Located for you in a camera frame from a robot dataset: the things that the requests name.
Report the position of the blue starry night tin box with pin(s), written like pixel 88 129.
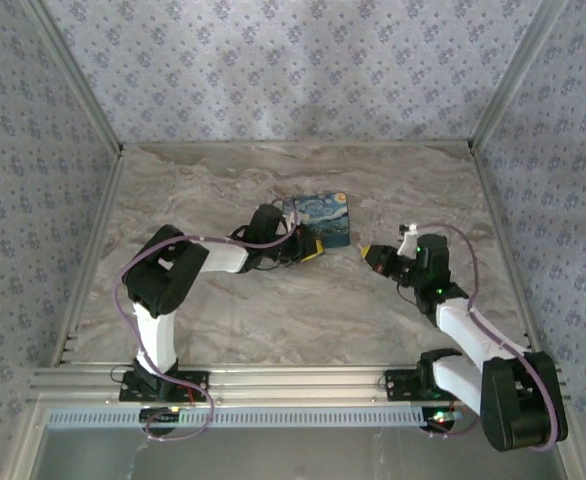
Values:
pixel 323 212

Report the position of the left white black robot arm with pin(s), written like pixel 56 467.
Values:
pixel 158 340

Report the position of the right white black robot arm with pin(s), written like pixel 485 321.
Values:
pixel 460 325

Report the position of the small circuit board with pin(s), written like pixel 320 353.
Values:
pixel 440 416
pixel 160 414

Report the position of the shiny metal sheet panel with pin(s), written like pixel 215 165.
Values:
pixel 293 455

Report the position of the aluminium table side rail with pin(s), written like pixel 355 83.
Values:
pixel 93 250
pixel 498 220

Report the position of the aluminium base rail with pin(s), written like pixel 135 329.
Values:
pixel 293 382

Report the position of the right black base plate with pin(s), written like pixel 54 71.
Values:
pixel 398 385

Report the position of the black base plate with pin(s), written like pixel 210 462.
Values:
pixel 398 385
pixel 200 382

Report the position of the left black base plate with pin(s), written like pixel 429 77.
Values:
pixel 200 382

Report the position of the aluminium frame post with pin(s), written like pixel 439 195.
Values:
pixel 518 75
pixel 76 75

